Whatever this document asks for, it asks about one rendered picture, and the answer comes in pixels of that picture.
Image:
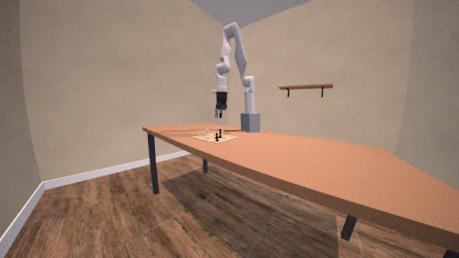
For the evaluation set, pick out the brown and cream chessboard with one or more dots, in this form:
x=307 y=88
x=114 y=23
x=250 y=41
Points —
x=212 y=136

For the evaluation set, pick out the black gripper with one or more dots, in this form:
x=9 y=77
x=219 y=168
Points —
x=221 y=97

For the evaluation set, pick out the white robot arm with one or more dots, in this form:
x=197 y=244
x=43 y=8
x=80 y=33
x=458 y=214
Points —
x=232 y=31

